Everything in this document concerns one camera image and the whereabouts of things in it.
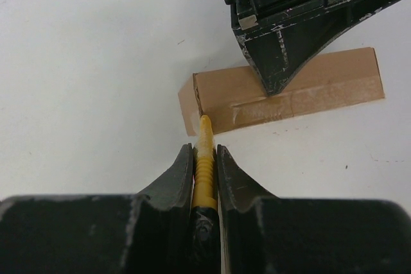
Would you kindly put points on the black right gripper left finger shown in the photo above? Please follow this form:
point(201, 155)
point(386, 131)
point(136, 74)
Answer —
point(100, 233)

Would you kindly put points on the brown cardboard express box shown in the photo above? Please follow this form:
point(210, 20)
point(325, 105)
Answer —
point(233, 98)

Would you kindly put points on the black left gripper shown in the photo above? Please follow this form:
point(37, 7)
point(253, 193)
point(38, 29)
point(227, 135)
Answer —
point(278, 37)

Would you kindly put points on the yellow utility knife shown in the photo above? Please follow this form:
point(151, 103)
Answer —
point(204, 255)

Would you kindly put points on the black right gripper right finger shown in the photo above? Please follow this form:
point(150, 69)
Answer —
point(266, 234)

